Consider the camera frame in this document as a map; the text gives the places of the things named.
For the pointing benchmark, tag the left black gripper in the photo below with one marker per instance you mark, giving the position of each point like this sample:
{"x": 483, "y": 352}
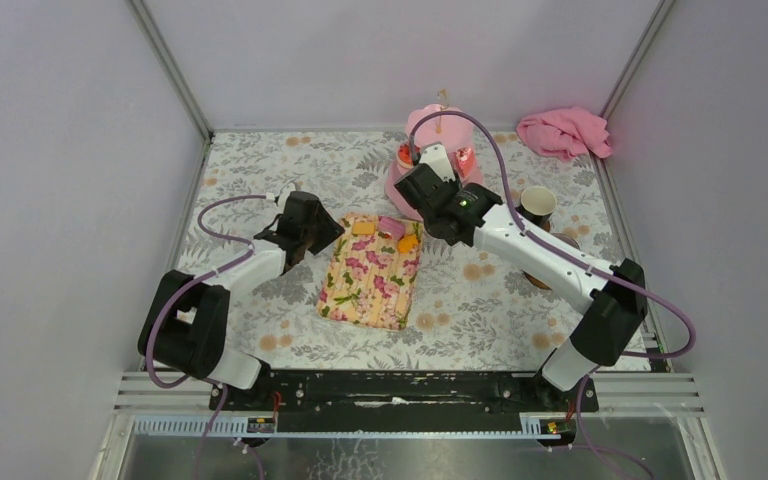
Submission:
{"x": 314, "y": 221}

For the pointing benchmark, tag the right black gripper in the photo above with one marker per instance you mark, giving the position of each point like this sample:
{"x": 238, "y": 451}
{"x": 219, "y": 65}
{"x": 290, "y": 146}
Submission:
{"x": 457, "y": 185}

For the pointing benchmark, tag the tan biscuit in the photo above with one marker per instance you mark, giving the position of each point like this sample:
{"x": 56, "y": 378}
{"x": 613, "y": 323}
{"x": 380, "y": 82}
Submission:
{"x": 363, "y": 228}

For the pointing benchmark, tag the strawberry cream cake slice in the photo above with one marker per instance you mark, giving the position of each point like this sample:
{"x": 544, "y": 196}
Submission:
{"x": 465, "y": 161}

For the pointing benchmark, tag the pink wafer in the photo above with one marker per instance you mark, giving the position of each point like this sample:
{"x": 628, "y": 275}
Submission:
{"x": 391, "y": 227}

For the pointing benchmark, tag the red donut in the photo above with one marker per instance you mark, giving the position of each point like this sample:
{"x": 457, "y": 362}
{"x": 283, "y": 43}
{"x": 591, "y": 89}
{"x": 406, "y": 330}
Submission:
{"x": 404, "y": 158}

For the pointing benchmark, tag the floral dessert tray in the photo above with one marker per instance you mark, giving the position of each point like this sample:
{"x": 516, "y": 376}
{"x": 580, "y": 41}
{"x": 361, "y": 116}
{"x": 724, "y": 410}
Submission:
{"x": 368, "y": 282}

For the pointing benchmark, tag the black mug white inside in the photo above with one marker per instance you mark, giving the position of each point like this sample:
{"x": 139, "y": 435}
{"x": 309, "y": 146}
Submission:
{"x": 537, "y": 204}

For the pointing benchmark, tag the pink three-tier cake stand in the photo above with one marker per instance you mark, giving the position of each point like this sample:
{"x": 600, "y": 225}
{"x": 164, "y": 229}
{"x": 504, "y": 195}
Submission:
{"x": 453, "y": 132}

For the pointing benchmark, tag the brown wooden saucer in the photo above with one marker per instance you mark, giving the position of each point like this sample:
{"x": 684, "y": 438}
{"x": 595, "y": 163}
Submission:
{"x": 536, "y": 282}

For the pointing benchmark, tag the purple mug black handle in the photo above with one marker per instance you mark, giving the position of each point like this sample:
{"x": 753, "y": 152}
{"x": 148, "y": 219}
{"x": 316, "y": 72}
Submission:
{"x": 569, "y": 240}

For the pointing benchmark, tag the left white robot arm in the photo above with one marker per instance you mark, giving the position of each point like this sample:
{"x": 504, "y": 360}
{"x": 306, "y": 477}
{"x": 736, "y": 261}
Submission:
{"x": 186, "y": 326}

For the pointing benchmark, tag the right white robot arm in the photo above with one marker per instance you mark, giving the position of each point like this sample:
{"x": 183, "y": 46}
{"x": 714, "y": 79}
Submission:
{"x": 607, "y": 296}

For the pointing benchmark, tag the orange tart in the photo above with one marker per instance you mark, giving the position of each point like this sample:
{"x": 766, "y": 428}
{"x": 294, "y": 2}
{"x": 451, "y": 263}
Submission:
{"x": 408, "y": 243}

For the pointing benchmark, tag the floral tablecloth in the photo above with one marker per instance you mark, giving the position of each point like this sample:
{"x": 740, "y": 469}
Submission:
{"x": 471, "y": 310}

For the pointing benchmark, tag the pink cloth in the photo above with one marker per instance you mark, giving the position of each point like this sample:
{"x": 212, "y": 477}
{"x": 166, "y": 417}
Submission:
{"x": 565, "y": 134}

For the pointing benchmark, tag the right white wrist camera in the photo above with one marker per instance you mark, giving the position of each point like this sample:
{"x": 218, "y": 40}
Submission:
{"x": 436, "y": 157}

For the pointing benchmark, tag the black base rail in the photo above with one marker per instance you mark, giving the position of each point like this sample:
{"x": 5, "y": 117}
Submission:
{"x": 406, "y": 402}

